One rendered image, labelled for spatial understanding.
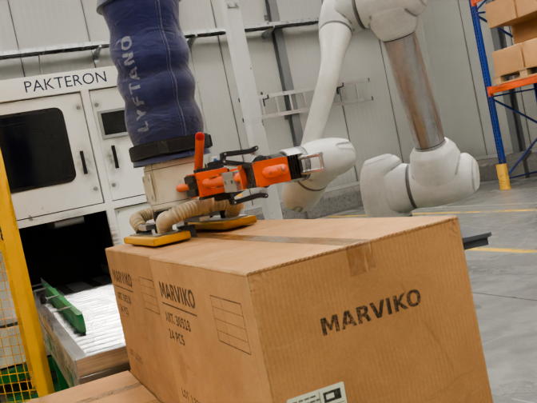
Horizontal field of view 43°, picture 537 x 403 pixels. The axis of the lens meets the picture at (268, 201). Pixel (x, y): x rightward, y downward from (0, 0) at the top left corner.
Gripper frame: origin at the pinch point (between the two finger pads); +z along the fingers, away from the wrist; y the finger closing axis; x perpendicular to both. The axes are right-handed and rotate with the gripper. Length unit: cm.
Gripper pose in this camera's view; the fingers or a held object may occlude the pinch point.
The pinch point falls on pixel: (209, 182)
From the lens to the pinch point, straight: 168.0
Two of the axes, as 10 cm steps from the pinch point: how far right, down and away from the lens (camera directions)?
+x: -4.2, 0.4, 9.1
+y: 2.0, 9.8, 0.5
